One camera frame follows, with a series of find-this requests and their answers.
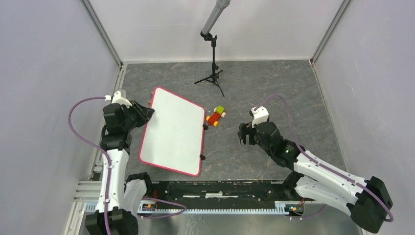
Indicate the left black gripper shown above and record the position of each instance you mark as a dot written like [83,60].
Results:
[144,113]

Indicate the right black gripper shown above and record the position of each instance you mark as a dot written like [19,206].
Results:
[245,129]

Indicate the pink framed whiteboard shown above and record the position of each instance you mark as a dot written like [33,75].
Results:
[173,137]

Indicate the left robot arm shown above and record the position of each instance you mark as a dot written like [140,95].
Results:
[120,197]

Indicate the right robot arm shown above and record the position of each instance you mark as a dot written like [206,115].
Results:
[367,202]

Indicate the brown wooden block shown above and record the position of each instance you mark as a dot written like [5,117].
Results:
[151,99]

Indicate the colourful toy brick car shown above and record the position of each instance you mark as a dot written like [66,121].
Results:
[218,112]

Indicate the microphone on black tripod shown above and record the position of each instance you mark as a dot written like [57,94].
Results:
[219,7]

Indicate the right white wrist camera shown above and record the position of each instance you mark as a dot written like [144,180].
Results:
[259,115]

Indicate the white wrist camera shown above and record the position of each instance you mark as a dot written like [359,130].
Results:
[259,115]
[119,97]

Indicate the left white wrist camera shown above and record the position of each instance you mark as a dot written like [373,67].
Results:
[119,97]

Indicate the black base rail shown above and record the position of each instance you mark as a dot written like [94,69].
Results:
[229,194]

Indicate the white toothed cable duct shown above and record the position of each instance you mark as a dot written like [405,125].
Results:
[152,208]

